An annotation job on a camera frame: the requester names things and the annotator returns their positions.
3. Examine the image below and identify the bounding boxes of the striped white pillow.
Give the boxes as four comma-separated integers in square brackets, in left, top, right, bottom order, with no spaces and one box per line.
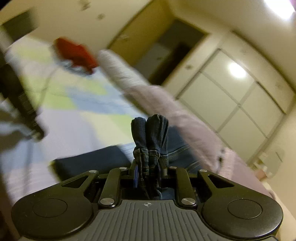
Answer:
[97,49,158,95]

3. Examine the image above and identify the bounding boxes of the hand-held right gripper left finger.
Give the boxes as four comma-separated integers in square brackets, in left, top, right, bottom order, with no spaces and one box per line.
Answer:
[60,160,140,208]

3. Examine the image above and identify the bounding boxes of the cream wardrobe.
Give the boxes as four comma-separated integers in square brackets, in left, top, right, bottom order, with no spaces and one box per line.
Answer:
[162,35,292,163]

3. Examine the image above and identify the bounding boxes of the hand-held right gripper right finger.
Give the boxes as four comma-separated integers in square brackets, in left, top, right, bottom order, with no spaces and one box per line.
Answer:
[159,160,235,206]

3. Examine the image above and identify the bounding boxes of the wooden door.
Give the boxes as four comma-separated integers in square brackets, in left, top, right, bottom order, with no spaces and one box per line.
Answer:
[108,1,173,58]

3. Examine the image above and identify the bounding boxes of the pink blanket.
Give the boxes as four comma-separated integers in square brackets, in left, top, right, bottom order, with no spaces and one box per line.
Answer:
[125,85,275,202]

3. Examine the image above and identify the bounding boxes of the blue denim jeans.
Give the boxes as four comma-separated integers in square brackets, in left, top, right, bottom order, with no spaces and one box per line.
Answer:
[51,113,204,201]

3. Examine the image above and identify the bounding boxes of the red garment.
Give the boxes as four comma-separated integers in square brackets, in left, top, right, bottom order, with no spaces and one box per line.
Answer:
[54,37,99,75]

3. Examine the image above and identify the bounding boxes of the white nightstand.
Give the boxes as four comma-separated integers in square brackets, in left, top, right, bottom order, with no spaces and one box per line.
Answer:
[252,148,285,180]

